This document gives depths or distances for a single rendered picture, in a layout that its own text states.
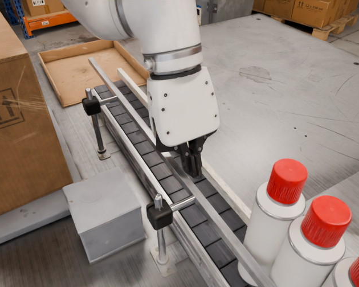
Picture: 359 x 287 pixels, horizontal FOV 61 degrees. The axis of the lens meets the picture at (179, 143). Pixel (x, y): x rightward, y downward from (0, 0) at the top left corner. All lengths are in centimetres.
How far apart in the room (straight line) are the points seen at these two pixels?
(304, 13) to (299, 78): 268
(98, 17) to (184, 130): 19
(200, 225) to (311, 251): 23
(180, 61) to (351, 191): 39
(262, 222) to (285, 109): 56
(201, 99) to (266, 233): 21
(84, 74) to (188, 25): 65
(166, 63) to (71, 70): 67
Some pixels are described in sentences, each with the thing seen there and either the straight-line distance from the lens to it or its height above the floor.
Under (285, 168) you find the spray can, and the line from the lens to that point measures 31.
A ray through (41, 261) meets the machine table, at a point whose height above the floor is 83.
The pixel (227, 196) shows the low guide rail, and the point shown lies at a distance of 50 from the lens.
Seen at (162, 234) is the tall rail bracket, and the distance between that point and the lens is 45.
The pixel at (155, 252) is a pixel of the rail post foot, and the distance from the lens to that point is 53.
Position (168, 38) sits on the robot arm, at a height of 115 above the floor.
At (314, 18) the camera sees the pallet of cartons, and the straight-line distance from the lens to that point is 364.
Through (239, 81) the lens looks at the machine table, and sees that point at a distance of 96.
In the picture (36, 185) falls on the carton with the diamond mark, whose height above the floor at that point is 89.
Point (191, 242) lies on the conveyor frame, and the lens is 49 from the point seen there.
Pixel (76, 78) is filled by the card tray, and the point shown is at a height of 83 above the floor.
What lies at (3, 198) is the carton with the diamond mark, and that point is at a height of 89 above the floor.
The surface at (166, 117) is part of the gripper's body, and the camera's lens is 42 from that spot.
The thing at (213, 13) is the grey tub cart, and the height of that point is 55.
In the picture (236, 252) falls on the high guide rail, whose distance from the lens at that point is 39.
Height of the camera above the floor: 130
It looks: 41 degrees down
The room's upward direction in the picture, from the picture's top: straight up
